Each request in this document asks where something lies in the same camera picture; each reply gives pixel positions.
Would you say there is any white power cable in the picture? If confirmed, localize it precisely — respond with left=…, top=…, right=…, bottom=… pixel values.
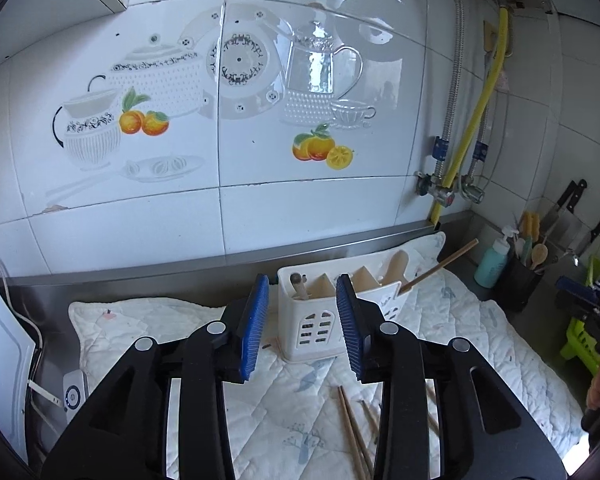
left=0, top=249, right=45, bottom=376

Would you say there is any yellow gas hose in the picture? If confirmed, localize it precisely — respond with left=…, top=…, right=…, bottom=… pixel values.
left=430, top=6, right=510, bottom=233

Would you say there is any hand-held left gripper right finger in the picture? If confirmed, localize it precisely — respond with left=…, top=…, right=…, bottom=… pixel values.
left=336, top=274, right=568, bottom=480

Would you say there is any yellow brush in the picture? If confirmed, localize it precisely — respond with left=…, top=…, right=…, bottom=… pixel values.
left=521, top=211, right=542, bottom=243

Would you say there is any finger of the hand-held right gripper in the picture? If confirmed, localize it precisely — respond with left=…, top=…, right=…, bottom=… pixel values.
left=555, top=276, right=600, bottom=295
left=555, top=293, right=600, bottom=322

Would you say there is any black handled kitchen knife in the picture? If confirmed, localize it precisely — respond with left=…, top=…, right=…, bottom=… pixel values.
left=566, top=206, right=600, bottom=258

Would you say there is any wooden spatula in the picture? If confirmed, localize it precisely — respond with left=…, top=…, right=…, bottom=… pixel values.
left=382, top=250, right=411, bottom=281

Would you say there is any white plastic utensil holder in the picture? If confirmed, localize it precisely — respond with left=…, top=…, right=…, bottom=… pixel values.
left=277, top=249, right=404, bottom=364

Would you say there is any white quilted mat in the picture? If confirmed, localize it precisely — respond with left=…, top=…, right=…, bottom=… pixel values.
left=68, top=231, right=585, bottom=480

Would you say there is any metal hose with blue tag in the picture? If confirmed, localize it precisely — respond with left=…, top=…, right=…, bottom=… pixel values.
left=464, top=102, right=491, bottom=191

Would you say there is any brass pipe valve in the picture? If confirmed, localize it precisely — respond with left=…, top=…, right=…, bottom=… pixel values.
left=414, top=171, right=487, bottom=207

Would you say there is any green plastic basket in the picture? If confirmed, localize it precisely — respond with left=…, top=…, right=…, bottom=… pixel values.
left=560, top=257, right=600, bottom=377

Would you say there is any wooden chopstick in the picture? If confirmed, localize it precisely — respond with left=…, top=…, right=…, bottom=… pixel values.
left=399, top=238, right=480, bottom=294
left=341, top=389, right=376, bottom=471
left=336, top=385, right=368, bottom=480
left=361, top=400, right=381, bottom=438
left=424, top=385, right=441, bottom=436

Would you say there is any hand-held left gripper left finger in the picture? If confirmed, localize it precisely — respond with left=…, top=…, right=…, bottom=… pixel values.
left=40, top=274, right=270, bottom=480

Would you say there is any black utensil pot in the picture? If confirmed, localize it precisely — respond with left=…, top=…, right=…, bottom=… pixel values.
left=495, top=254, right=545, bottom=312

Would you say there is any white appliance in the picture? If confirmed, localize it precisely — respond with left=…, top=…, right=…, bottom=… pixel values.
left=0, top=252, right=37, bottom=463

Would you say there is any teal soap bottle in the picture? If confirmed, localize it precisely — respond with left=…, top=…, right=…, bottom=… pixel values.
left=474, top=226, right=512, bottom=289

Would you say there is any black handled cleaver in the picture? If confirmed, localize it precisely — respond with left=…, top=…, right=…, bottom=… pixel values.
left=539, top=179, right=589, bottom=246

